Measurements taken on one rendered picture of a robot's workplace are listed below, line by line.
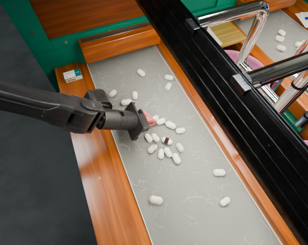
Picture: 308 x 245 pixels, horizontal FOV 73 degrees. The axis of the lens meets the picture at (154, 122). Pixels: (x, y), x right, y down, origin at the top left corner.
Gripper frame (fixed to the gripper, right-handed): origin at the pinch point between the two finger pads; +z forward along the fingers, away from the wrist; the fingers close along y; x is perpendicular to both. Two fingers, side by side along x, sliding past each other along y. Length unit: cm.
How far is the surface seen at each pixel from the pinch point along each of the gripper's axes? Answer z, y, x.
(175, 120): 6.9, -1.1, -3.0
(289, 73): -10.8, -19.4, -36.3
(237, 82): -17.2, -17.9, -31.2
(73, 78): -17.2, 27.3, 10.6
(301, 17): 66, 25, -53
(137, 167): -6.9, -11.4, 7.8
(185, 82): 12.9, 10.7, -10.9
